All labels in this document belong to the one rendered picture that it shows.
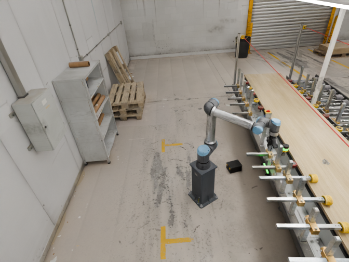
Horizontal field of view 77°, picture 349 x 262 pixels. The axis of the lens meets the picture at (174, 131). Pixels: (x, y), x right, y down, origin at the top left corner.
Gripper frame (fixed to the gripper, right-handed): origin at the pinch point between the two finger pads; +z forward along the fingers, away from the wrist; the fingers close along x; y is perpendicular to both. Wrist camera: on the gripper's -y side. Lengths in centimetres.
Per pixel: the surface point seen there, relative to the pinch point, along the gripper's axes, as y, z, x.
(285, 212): -53, 31, -4
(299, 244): -83, 31, -4
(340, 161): -6, 11, -71
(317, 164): -9.1, 10.9, -46.7
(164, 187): 39, 101, 126
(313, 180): -36.7, 5.8, -28.8
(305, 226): -83, 5, -2
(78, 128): 91, 24, 259
